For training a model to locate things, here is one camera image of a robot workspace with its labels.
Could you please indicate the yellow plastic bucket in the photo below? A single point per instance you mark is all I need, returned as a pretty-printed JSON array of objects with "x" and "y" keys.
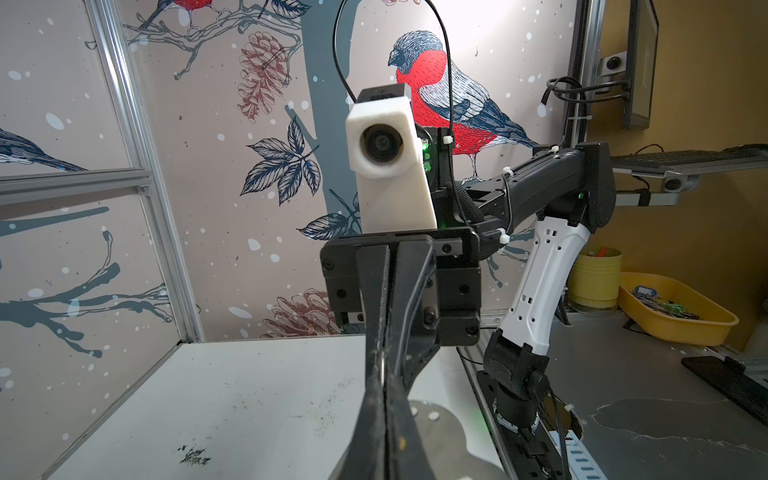
[{"x": 594, "y": 278}]

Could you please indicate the yellow plastic tray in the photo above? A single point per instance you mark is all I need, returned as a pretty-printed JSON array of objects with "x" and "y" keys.
[{"x": 670, "y": 310}]

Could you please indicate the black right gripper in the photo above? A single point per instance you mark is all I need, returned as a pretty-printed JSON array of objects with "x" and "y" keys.
[{"x": 432, "y": 268}]

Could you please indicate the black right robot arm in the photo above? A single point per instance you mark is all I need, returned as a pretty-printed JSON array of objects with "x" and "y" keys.
[{"x": 572, "y": 193}]

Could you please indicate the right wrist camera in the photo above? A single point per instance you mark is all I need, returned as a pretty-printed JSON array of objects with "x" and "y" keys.
[{"x": 386, "y": 155}]

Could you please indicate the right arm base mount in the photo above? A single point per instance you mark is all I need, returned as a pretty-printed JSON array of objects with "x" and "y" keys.
[{"x": 515, "y": 413}]

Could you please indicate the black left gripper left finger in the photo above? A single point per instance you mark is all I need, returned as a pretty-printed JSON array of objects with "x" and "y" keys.
[{"x": 365, "y": 457}]

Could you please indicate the black keyboard on shelf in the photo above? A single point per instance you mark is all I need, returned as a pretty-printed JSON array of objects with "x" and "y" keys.
[{"x": 693, "y": 162}]

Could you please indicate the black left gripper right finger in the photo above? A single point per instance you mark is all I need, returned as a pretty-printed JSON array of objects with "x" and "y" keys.
[{"x": 405, "y": 456}]

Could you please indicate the black computer monitor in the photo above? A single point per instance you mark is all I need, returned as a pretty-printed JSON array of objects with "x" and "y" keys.
[{"x": 643, "y": 33}]

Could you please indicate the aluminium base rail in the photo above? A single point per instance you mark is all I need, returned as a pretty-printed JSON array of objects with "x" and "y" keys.
[{"x": 551, "y": 449}]

